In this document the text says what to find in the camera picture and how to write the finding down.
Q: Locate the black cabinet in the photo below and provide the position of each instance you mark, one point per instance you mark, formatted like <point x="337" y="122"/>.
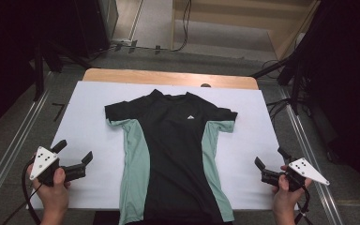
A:
<point x="93" y="25"/>

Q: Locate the white power strip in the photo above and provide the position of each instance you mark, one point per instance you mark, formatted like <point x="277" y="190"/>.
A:
<point x="122" y="41"/>

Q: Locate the person's right hand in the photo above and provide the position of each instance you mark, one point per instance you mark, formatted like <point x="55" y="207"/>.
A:
<point x="286" y="201"/>

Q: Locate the black and green t-shirt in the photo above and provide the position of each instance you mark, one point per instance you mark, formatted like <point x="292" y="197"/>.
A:
<point x="175" y="150"/>

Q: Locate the person's dark clothing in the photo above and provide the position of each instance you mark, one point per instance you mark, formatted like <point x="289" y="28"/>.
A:
<point x="106" y="218"/>

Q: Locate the person's left hand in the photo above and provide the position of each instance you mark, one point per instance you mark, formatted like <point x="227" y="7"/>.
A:
<point x="53" y="198"/>

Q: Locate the white table cover sheet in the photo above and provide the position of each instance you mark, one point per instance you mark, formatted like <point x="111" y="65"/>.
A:
<point x="90" y="106"/>

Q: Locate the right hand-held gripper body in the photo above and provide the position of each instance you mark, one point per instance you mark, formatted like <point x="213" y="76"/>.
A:
<point x="303" y="170"/>

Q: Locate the wooden platform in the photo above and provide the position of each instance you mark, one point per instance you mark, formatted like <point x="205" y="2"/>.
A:
<point x="231" y="18"/>

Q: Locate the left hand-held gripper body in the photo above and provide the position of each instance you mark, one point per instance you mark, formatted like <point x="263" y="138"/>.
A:
<point x="43" y="162"/>

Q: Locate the dark round table grommet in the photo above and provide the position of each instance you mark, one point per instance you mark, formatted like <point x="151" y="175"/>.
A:
<point x="205" y="85"/>

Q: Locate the black metal stand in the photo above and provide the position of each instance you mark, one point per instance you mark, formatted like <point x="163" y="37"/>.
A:
<point x="39" y="72"/>
<point x="295" y="84"/>

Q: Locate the black curtain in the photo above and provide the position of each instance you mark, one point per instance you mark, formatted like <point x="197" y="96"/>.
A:
<point x="350" y="78"/>
<point x="6" y="47"/>

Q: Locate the wooden table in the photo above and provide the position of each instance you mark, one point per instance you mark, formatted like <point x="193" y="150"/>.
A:
<point x="137" y="76"/>

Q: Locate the metal floor rail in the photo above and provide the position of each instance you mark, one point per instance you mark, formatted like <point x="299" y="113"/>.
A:
<point x="312" y="162"/>
<point x="12" y="150"/>

